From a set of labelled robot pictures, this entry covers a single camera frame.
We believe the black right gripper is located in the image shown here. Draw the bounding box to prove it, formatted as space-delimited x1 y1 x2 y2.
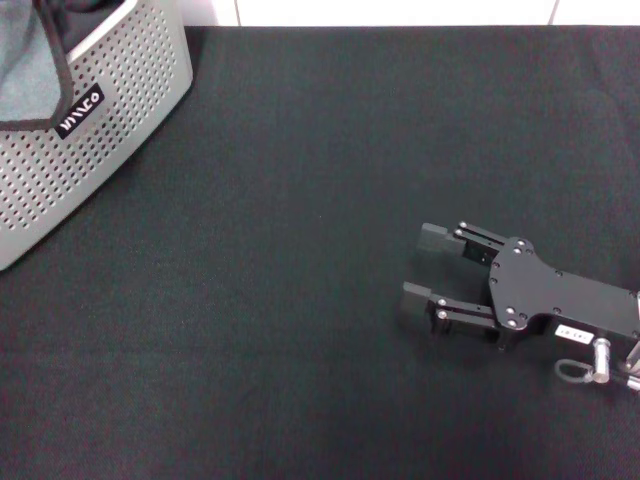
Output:
398 221 640 362

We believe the grey yellow towel black trim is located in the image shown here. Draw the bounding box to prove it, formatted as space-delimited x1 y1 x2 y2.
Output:
0 0 77 133

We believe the black tablecloth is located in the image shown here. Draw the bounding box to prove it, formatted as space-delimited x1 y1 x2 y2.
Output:
0 24 640 480

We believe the grey perforated storage box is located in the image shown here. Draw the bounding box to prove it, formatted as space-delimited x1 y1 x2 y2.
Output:
0 0 195 272

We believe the black cloth box liner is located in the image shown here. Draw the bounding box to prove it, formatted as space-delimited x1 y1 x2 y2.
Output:
34 0 137 57

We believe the grey right gripper cable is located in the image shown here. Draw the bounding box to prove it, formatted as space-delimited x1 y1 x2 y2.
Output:
553 357 597 386

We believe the silver right cable connector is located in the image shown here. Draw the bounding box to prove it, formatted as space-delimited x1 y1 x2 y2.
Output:
591 336 613 385

